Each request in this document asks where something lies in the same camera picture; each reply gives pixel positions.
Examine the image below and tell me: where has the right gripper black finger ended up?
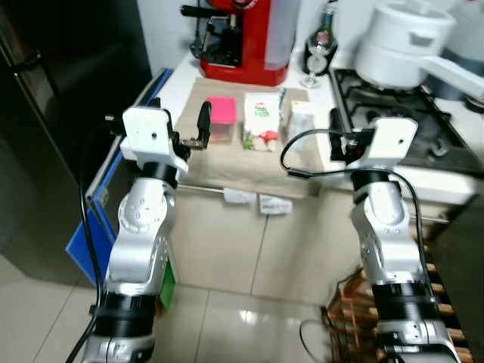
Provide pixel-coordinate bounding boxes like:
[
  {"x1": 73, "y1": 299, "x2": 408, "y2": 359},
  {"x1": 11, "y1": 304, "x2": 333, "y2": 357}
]
[{"x1": 329, "y1": 108, "x2": 346, "y2": 163}]

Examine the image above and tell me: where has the small white juice carton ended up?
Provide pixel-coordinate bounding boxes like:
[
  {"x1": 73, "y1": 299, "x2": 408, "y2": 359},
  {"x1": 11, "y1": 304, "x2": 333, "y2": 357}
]
[{"x1": 287, "y1": 101, "x2": 316, "y2": 152}]

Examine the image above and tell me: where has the clear jar pink lid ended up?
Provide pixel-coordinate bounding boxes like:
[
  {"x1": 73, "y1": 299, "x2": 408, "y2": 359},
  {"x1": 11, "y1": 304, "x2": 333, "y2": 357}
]
[{"x1": 206, "y1": 96, "x2": 237, "y2": 144}]

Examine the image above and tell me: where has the white carton green red print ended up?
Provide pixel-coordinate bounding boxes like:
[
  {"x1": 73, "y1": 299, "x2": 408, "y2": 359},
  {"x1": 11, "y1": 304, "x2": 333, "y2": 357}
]
[{"x1": 242, "y1": 92, "x2": 282, "y2": 152}]

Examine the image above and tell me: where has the beige table runner cloth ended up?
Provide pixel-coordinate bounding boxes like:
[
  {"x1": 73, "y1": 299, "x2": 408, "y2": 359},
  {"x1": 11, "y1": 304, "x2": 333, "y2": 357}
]
[{"x1": 172, "y1": 78, "x2": 341, "y2": 199}]

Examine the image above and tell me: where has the black gas stove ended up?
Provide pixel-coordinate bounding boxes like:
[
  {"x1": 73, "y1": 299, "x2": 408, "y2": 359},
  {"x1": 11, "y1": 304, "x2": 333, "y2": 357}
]
[{"x1": 330, "y1": 68, "x2": 484, "y2": 176}]

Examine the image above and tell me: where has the white paper tag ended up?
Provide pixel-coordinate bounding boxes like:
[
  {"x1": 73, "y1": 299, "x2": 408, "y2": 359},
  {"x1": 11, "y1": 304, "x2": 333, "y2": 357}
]
[
  {"x1": 259, "y1": 194, "x2": 293, "y2": 216},
  {"x1": 223, "y1": 188, "x2": 258, "y2": 205}
]

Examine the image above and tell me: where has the clear wine glass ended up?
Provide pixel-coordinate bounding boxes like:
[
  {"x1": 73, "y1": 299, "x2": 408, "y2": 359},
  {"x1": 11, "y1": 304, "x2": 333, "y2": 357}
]
[{"x1": 301, "y1": 8, "x2": 339, "y2": 90}]

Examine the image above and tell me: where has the red coffee machine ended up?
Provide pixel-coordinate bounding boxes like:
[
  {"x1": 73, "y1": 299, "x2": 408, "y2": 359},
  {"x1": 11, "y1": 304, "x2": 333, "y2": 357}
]
[{"x1": 180, "y1": 0, "x2": 299, "y2": 86}]

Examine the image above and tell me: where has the beige kitchen cabinet white counter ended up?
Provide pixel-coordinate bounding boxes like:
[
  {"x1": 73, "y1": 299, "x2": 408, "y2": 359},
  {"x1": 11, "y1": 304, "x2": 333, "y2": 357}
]
[{"x1": 121, "y1": 49, "x2": 484, "y2": 307}]

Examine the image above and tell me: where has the dark tall refrigerator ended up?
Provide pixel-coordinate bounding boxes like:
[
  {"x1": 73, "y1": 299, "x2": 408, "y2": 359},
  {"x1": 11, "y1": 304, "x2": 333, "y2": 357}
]
[{"x1": 0, "y1": 0, "x2": 152, "y2": 284}]

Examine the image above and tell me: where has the blue flat board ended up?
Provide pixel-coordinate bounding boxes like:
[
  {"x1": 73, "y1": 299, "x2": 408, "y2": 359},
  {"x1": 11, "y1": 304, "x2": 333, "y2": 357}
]
[{"x1": 64, "y1": 68, "x2": 176, "y2": 284}]

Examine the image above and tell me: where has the green flat board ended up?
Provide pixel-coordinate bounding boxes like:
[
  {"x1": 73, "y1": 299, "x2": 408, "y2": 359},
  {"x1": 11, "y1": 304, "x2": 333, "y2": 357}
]
[{"x1": 157, "y1": 261, "x2": 177, "y2": 311}]

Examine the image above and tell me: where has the grey pot white lid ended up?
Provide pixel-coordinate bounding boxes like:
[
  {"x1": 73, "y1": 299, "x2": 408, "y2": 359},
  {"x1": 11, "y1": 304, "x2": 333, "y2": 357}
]
[{"x1": 431, "y1": 0, "x2": 484, "y2": 103}]

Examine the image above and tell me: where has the wooden wine rack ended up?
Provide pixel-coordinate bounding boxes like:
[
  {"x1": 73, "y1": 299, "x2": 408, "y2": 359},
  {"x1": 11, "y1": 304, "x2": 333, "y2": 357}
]
[{"x1": 325, "y1": 242, "x2": 473, "y2": 363}]

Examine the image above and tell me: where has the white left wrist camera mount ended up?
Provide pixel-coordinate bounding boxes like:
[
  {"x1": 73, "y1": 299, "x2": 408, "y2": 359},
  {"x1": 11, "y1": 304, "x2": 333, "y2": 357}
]
[{"x1": 121, "y1": 106, "x2": 190, "y2": 178}]

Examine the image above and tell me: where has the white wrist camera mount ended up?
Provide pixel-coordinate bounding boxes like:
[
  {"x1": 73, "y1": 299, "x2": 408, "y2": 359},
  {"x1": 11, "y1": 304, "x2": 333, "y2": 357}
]
[
  {"x1": 365, "y1": 117, "x2": 419, "y2": 171},
  {"x1": 121, "y1": 106, "x2": 190, "y2": 178}
]

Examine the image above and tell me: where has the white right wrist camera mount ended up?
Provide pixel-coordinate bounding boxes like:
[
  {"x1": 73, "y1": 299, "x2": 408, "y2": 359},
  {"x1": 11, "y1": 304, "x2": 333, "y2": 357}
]
[{"x1": 365, "y1": 117, "x2": 419, "y2": 171}]

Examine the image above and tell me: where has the metal drawer handle bar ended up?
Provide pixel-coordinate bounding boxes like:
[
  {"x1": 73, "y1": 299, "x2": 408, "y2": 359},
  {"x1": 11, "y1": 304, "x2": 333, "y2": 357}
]
[
  {"x1": 178, "y1": 184, "x2": 228, "y2": 194},
  {"x1": 416, "y1": 214, "x2": 466, "y2": 225}
]

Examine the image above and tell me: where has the white pot long handle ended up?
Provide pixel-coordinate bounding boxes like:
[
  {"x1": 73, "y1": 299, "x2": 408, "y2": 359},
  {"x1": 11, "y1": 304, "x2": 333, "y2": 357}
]
[{"x1": 354, "y1": 0, "x2": 484, "y2": 103}]

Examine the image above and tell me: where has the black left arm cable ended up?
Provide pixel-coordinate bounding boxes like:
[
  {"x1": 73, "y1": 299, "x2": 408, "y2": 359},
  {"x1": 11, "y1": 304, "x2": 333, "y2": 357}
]
[{"x1": 67, "y1": 113, "x2": 126, "y2": 363}]

